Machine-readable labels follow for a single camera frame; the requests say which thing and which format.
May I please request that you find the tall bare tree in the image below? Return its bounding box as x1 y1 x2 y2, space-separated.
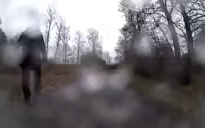
118 0 184 64
178 0 205 84

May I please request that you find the row of bare trees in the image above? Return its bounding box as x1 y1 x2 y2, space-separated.
43 4 113 65

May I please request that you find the person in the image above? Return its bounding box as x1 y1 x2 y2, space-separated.
16 28 48 104

